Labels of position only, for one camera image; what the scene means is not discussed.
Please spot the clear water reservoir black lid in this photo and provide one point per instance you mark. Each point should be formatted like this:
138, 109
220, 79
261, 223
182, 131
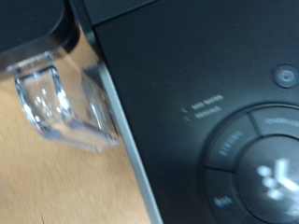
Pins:
62, 93

